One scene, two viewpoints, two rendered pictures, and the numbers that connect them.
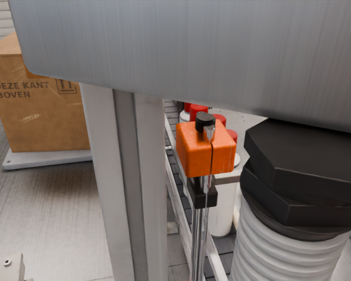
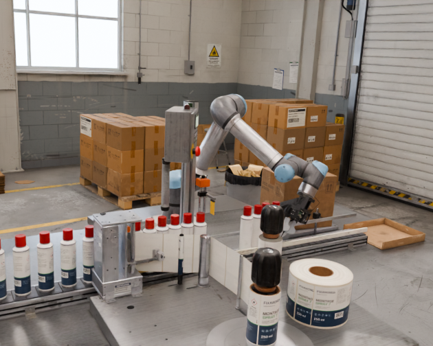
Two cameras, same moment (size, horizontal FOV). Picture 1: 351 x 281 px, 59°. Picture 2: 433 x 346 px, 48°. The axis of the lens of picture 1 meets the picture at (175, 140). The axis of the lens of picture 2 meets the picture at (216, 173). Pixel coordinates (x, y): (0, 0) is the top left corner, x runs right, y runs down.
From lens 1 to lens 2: 190 cm
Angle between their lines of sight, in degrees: 67
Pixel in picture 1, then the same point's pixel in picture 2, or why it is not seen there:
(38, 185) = not seen: hidden behind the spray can
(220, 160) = (198, 182)
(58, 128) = not seen: hidden behind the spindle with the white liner
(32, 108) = (267, 197)
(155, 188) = (184, 178)
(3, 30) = not seen: outside the picture
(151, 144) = (185, 169)
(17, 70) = (268, 178)
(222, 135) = (203, 179)
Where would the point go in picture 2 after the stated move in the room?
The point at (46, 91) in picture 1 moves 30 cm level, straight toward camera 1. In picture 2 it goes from (273, 191) to (229, 200)
